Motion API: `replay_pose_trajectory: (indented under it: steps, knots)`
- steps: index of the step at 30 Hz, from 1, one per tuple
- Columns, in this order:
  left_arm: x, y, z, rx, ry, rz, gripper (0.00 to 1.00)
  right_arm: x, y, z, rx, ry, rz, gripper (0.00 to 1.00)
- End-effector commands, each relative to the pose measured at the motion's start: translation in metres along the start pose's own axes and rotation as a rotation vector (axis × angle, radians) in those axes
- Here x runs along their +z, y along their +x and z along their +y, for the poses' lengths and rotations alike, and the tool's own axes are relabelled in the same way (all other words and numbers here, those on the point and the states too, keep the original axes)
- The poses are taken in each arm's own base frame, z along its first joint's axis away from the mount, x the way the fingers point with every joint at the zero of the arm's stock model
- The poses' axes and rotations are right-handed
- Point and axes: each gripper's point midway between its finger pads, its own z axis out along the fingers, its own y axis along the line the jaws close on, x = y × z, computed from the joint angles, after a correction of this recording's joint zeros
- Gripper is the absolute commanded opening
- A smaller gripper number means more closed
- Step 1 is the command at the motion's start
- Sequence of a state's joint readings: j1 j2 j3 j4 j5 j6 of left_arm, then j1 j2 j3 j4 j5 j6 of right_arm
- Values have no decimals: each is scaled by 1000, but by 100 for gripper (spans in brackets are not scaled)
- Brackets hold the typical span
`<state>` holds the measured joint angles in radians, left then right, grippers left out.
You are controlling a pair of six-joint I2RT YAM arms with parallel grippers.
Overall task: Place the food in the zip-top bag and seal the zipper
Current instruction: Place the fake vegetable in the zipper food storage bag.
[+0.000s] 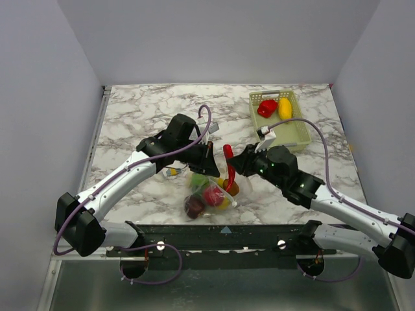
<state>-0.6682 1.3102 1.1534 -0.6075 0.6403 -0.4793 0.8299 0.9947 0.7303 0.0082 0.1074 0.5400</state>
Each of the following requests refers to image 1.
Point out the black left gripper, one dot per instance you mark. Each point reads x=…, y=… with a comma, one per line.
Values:
x=207, y=163

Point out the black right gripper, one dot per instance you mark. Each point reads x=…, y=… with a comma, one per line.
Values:
x=250, y=161

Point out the red chili pepper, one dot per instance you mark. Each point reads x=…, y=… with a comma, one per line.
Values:
x=228, y=153

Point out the small green watermelon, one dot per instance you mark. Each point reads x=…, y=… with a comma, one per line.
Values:
x=198, y=182

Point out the small orange fruit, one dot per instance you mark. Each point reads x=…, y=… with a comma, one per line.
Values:
x=234, y=189

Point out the clear zip top bag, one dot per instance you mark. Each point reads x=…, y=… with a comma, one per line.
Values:
x=244, y=184

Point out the yellow green lemon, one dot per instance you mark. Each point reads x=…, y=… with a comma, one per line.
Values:
x=224, y=205

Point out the dark maroon fruit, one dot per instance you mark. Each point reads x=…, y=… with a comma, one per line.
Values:
x=194, y=206

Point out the yellow banana bunch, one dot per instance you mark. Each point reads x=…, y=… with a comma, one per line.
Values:
x=220, y=182

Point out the red round fruit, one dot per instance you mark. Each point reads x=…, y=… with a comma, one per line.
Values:
x=213, y=196

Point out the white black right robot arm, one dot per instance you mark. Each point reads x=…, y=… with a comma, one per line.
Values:
x=389, y=238

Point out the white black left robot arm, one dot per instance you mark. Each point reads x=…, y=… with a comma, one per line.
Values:
x=79, y=221

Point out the yellow hex key set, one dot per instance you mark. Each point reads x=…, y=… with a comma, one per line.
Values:
x=170, y=172

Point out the red bell pepper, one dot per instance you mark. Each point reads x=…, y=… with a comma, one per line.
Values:
x=267, y=107

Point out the yellow mango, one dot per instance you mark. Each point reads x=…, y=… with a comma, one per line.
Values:
x=285, y=109

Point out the black mounting rail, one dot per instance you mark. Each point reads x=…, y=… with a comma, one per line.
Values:
x=221, y=247

